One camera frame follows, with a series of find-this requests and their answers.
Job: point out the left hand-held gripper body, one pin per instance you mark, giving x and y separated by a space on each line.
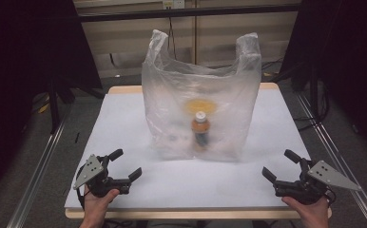
91 171

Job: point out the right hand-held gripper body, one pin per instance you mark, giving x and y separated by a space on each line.
324 175

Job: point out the orange drink bottle white cap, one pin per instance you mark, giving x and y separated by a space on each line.
200 126

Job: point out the translucent white plastic bag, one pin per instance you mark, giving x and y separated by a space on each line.
172 88

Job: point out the person's left hand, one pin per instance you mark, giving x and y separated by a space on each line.
96 207

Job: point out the person's right hand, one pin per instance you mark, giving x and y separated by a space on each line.
313 212

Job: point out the small black floor item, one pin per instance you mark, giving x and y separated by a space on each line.
77 136

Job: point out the white table mat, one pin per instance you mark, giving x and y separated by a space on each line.
184 183

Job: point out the wooden table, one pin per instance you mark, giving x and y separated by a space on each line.
188 214

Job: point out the black metal stand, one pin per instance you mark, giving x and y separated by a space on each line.
53 104
313 91

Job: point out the yellow floor tape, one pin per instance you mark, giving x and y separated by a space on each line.
43 108

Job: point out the black curtain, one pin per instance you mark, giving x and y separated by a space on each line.
13 63
356 47

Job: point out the black horizontal bar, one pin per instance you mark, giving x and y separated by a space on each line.
188 12

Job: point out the metal floor rail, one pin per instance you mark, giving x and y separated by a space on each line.
325 139
35 180

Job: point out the white wall outlet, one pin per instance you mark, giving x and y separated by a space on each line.
173 3

